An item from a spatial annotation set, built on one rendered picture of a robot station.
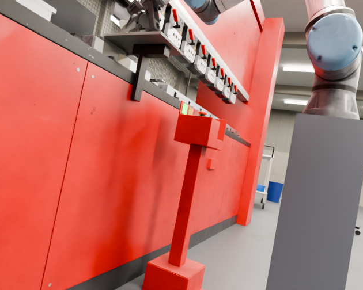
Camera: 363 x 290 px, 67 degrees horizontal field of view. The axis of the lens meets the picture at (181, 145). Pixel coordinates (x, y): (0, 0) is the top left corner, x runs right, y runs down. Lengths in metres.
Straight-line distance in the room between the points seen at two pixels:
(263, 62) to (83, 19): 2.07
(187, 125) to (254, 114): 2.00
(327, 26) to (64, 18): 1.33
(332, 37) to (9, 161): 0.83
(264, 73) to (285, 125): 9.67
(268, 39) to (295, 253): 2.81
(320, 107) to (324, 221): 0.31
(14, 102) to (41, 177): 0.21
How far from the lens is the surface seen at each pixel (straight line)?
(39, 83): 0.81
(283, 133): 12.78
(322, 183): 0.81
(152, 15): 1.13
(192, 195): 1.23
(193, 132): 1.17
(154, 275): 1.29
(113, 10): 1.24
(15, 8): 0.79
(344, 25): 0.78
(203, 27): 1.92
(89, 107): 0.92
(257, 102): 3.16
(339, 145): 0.82
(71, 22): 1.76
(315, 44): 0.78
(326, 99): 0.87
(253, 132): 3.09
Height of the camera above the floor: 0.60
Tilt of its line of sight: 2 degrees up
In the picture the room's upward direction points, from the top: 11 degrees clockwise
